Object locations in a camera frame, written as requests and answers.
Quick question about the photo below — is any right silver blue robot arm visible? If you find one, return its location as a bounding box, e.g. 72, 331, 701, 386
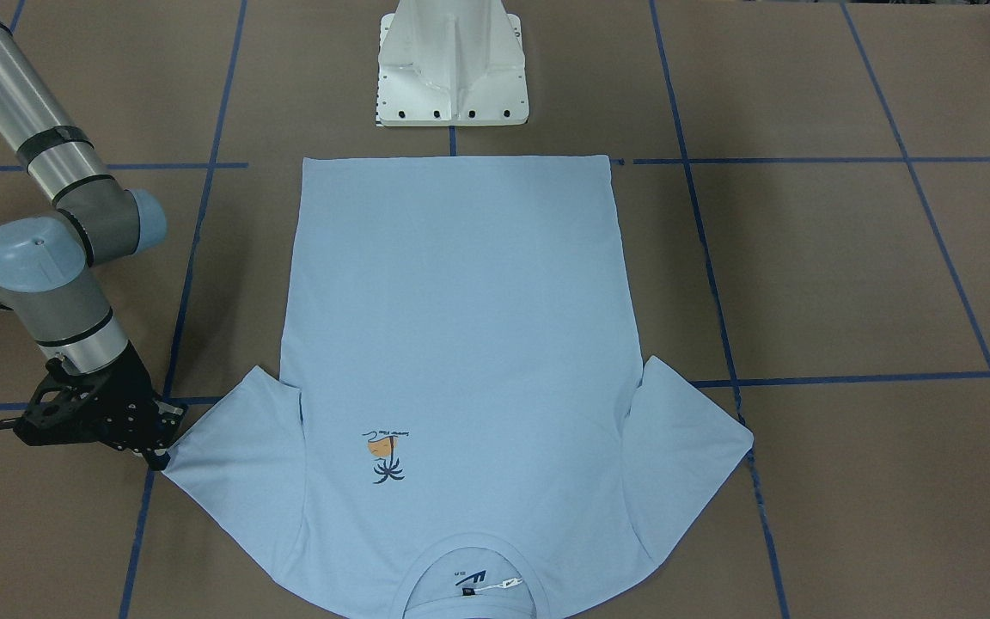
0, 20, 187, 471

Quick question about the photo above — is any light blue t-shirt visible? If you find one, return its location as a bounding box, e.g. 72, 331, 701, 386
165, 156, 753, 618

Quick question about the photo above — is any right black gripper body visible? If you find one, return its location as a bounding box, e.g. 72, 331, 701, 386
13, 345, 187, 456

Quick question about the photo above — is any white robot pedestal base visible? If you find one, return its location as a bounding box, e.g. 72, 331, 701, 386
375, 1, 530, 128

